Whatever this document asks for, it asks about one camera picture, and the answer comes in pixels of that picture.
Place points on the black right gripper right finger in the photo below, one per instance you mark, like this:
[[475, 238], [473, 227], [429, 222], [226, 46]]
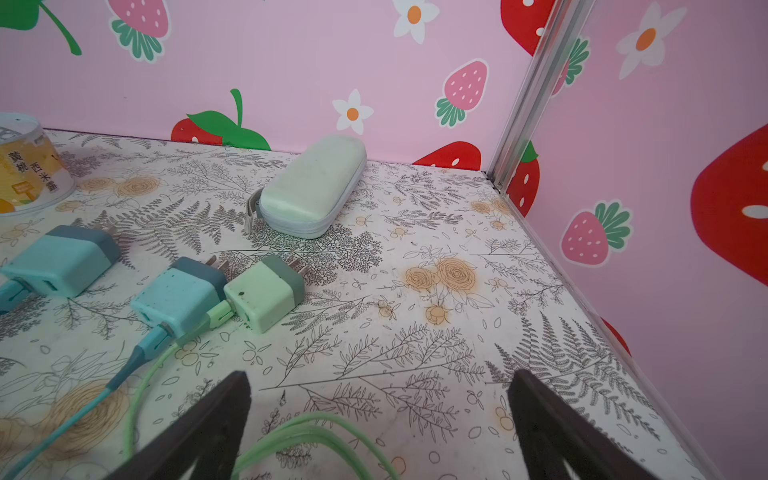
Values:
[[556, 440]]

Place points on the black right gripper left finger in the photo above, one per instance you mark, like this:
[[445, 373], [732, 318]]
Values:
[[203, 443]]

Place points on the teal charger plug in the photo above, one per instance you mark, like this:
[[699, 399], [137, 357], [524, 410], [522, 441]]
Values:
[[179, 298], [62, 263]]

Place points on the light green charger plug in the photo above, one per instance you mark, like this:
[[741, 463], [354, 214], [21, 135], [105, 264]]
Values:
[[266, 292]]

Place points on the pale green glasses case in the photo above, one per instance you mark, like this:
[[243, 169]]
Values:
[[305, 198]]

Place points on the yellow labelled food can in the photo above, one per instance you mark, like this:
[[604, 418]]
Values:
[[33, 176]]

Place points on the silver aluminium corner post right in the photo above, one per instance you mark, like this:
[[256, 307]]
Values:
[[564, 25]]

